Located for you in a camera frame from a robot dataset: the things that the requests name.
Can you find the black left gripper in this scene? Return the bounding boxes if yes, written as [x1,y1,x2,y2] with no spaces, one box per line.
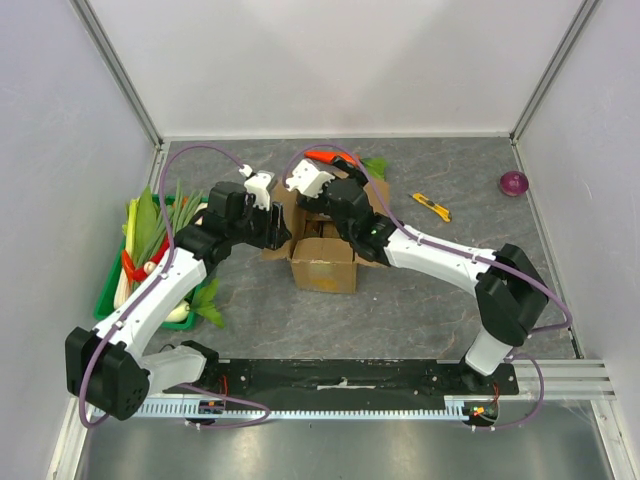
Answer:
[228,194,292,251]

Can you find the brown cardboard express box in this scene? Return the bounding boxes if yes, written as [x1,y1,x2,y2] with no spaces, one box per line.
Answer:
[262,183,374,294]

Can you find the yellow utility knife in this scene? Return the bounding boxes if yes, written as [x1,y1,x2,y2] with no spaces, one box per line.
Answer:
[411,193,452,223]

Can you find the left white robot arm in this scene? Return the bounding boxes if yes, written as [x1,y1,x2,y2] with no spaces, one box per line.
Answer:
[65,171,291,420]

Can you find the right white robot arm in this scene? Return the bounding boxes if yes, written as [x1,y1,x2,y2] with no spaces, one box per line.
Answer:
[286,175,550,394]

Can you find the orange toy carrot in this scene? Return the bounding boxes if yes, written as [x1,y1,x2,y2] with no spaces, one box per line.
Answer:
[304,150,360,166]

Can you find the green carrot leaves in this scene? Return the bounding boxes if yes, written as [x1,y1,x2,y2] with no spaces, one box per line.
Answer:
[361,157,388,181]

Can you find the green beans bunch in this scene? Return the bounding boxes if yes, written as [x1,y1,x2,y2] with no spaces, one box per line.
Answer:
[133,190,204,267]

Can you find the green leaf beside tray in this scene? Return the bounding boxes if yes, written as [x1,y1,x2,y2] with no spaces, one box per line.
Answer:
[190,278,225,328]

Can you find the white radish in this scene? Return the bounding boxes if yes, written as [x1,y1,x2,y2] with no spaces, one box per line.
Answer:
[165,300,190,323]

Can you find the green leafy vegetable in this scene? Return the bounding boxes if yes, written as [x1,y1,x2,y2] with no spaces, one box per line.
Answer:
[122,186,163,256]

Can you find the red chili pepper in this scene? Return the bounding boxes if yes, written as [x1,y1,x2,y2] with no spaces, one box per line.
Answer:
[121,238,169,283]

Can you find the green vegetable tray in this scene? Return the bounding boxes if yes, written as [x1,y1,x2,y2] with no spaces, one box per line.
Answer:
[94,192,210,330]

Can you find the purple red onion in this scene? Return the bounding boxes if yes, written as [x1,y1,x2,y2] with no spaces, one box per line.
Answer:
[499,171,529,197]

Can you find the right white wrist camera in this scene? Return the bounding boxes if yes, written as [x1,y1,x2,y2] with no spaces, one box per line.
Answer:
[285,159,335,198]

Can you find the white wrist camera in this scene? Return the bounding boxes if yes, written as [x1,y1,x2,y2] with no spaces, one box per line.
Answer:
[239,164,276,211]
[285,159,335,198]

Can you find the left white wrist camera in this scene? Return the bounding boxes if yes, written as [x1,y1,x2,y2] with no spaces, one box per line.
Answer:
[239,164,276,211]

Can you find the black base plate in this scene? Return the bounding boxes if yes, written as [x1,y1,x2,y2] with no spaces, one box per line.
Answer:
[194,359,519,397]

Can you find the grey slotted cable duct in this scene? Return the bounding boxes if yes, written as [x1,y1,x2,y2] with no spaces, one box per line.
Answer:
[134,397,494,419]

